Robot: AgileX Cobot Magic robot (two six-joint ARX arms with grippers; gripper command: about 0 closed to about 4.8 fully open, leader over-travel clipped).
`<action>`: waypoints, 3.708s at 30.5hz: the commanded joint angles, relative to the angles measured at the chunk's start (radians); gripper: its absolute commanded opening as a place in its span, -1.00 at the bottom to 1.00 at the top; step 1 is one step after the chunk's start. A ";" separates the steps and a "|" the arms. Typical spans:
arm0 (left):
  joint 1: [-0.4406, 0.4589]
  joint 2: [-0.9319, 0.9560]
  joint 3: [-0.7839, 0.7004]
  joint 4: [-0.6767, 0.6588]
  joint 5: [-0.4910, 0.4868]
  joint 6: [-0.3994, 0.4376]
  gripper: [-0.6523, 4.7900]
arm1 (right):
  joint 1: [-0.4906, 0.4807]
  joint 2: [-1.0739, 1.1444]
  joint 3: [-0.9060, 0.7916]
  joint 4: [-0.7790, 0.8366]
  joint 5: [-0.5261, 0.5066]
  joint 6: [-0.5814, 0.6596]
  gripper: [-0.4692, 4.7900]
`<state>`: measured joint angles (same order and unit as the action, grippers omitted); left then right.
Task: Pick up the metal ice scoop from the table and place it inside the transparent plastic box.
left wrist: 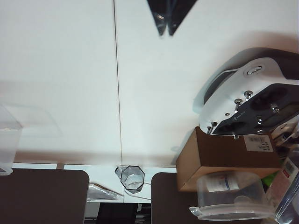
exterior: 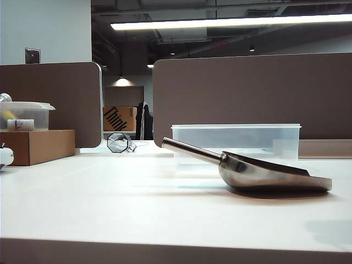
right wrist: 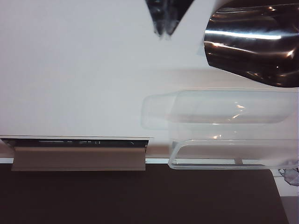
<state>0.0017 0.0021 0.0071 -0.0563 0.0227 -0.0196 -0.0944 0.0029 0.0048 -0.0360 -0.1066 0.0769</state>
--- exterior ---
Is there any large transparent plastic container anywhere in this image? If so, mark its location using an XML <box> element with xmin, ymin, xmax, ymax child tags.
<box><xmin>170</xmin><ymin>123</ymin><xmax>303</xmax><ymax>161</ymax></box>

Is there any white bottle with blue label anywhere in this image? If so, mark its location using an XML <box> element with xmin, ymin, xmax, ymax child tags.
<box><xmin>7</xmin><ymin>119</ymin><xmax>36</xmax><ymax>130</ymax></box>

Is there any distant brown partition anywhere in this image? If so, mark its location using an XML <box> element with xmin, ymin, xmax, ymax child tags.
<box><xmin>104</xmin><ymin>86</ymin><xmax>145</xmax><ymax>108</ymax></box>

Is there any metal ice scoop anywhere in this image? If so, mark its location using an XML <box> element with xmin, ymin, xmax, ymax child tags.
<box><xmin>161</xmin><ymin>136</ymin><xmax>333</xmax><ymax>193</ymax></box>

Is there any narrow brown desk partition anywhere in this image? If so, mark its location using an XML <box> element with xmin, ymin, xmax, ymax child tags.
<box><xmin>0</xmin><ymin>61</ymin><xmax>103</xmax><ymax>149</ymax></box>

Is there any long ceiling light strip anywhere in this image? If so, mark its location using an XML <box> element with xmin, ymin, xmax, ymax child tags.
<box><xmin>110</xmin><ymin>13</ymin><xmax>352</xmax><ymax>31</ymax></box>

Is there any cardboard box with Think print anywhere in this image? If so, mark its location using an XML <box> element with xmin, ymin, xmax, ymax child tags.
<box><xmin>103</xmin><ymin>106</ymin><xmax>138</xmax><ymax>132</ymax></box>

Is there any wide brown desk partition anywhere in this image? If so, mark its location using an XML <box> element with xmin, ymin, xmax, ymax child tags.
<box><xmin>152</xmin><ymin>52</ymin><xmax>352</xmax><ymax>149</ymax></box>

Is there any grey wall switch plate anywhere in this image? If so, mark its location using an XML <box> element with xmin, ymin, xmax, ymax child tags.
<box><xmin>25</xmin><ymin>48</ymin><xmax>41</xmax><ymax>64</ymax></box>

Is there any low brown panel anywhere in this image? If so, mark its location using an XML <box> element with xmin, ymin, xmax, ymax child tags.
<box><xmin>298</xmin><ymin>139</ymin><xmax>352</xmax><ymax>160</ymax></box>

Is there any white device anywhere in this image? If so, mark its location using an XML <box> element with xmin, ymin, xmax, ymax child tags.
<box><xmin>0</xmin><ymin>142</ymin><xmax>14</xmax><ymax>168</ymax></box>

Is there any small lidded transparent plastic container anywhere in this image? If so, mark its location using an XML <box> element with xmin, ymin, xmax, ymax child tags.
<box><xmin>0</xmin><ymin>101</ymin><xmax>56</xmax><ymax>130</ymax></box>

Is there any black hanging jacket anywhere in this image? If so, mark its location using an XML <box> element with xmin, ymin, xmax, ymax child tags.
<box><xmin>135</xmin><ymin>101</ymin><xmax>153</xmax><ymax>141</ymax></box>

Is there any plain brown cardboard box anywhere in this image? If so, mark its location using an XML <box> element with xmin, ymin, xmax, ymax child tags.
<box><xmin>0</xmin><ymin>129</ymin><xmax>76</xmax><ymax>167</ymax></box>

